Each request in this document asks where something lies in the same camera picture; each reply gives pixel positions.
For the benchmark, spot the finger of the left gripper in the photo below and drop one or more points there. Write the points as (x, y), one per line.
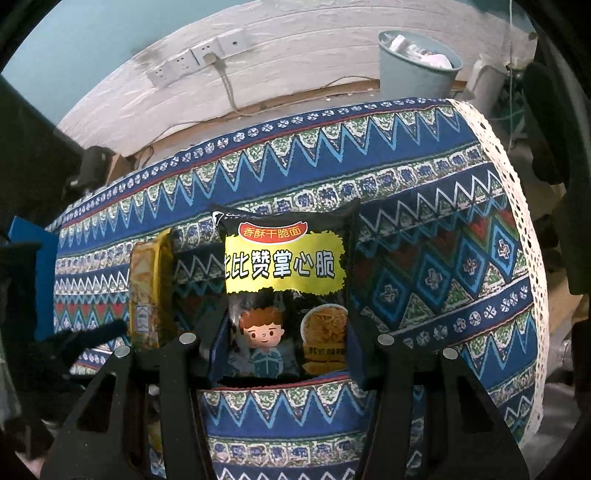
(70, 344)

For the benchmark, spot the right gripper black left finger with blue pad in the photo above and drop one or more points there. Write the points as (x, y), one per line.
(106, 434)

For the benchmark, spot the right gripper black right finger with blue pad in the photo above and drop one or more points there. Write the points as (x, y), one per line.
(464, 436)

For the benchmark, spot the gold yellow snack bag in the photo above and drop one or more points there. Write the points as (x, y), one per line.
(151, 323)

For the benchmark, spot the black yellow noodle snack bag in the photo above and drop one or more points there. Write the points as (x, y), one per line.
(286, 280)

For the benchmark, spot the blue cardboard box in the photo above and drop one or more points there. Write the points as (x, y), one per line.
(22, 230)

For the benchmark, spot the black cylindrical device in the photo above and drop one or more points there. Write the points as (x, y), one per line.
(93, 170)

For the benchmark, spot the small cardboard box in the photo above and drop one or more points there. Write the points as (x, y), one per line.
(120, 166)

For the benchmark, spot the black curtain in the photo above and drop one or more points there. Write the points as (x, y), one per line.
(36, 163)

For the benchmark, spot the blue patterned tablecloth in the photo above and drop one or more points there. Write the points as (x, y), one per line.
(447, 253)

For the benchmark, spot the light blue waste bin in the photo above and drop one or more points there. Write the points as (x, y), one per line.
(415, 65)

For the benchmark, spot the white wall socket strip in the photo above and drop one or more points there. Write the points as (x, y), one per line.
(199, 56)

